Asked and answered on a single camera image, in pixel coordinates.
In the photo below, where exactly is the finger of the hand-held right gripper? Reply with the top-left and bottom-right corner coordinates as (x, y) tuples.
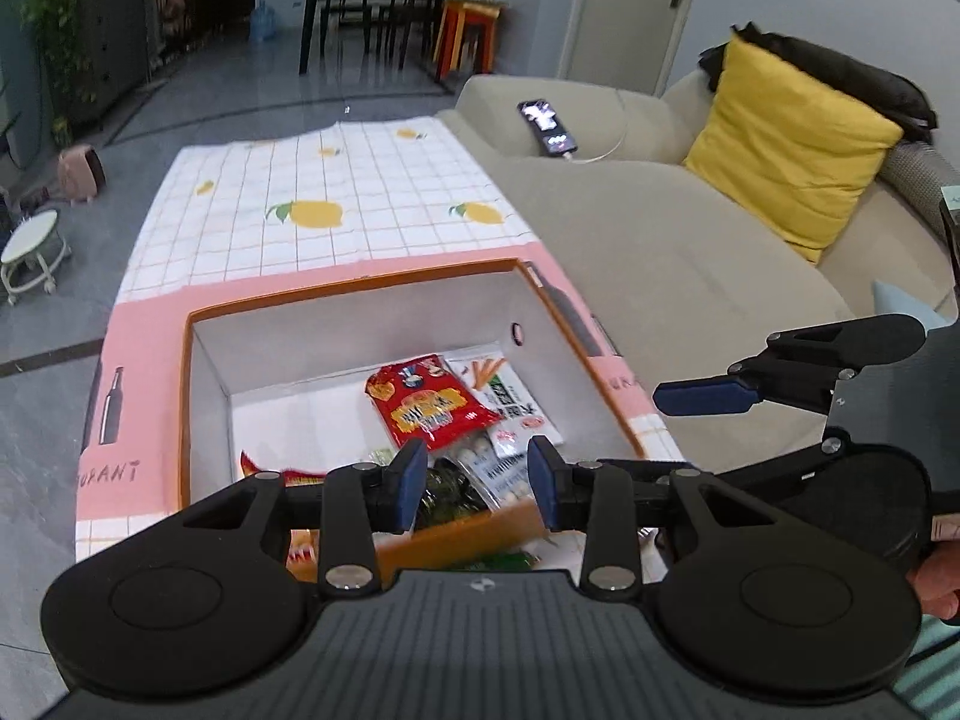
(581, 435), (852, 496)
(652, 313), (927, 418)

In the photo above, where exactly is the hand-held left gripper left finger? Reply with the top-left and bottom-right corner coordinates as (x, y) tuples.
(161, 439), (430, 595)

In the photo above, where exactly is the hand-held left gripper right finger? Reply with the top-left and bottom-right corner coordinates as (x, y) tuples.
(527, 436), (788, 595)

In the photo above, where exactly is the dark green vacuum packet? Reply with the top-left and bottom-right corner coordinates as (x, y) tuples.
(418, 457), (482, 527)

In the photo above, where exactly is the clear packet of white balls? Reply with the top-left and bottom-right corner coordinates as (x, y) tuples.
(450, 431), (530, 512)

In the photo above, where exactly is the red cartoon snack packet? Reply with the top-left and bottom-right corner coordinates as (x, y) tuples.
(365, 354), (505, 452)

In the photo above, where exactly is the long white snack packet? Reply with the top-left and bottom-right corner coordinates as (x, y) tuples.
(450, 356), (565, 442)

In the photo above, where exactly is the bag of orange snack sticks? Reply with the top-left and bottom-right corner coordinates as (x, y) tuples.
(240, 450), (328, 486)

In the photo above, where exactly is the orange cardboard box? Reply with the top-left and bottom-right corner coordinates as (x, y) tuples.
(178, 258), (647, 580)

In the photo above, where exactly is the person's right hand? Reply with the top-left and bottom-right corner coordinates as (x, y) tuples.
(906, 514), (960, 625)

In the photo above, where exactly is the green sausage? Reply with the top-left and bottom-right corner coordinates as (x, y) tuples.
(459, 550), (542, 572)

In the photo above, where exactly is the light blue cushion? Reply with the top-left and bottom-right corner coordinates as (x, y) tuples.
(872, 279), (947, 332)

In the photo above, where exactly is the beige sofa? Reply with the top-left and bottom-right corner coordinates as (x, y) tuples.
(436, 73), (960, 467)

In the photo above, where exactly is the grey knit cushion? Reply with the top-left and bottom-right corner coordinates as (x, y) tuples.
(877, 140), (960, 242)

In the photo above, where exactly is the checked lemon print tablecloth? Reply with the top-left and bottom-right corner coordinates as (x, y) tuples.
(71, 116), (687, 587)

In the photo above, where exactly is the yellow cushion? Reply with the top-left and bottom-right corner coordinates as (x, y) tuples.
(684, 36), (905, 265)

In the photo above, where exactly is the black smartphone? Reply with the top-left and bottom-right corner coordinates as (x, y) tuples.
(517, 98), (581, 159)

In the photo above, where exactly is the dark blanket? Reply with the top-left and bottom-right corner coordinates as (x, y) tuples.
(700, 21), (940, 145)

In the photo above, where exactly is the white door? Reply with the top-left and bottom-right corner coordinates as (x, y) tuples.
(559, 0), (707, 100)

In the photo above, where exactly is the orange stool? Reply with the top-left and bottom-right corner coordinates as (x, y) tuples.
(433, 0), (502, 81)

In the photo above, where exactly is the white rolling stool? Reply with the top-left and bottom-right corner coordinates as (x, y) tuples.
(0, 210), (74, 306)

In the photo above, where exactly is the pink heater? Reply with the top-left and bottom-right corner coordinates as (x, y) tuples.
(58, 145), (108, 204)

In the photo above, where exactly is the dark dining chair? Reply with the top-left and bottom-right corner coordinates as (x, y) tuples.
(330, 0), (380, 65)
(375, 0), (447, 70)

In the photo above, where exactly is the dark dresser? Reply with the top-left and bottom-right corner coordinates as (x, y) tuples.
(73, 0), (152, 130)

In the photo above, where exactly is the trailing green plant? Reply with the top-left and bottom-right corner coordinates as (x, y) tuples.
(21, 0), (102, 152)

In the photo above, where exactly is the white charging cable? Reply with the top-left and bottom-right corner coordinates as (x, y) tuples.
(568, 88), (655, 164)

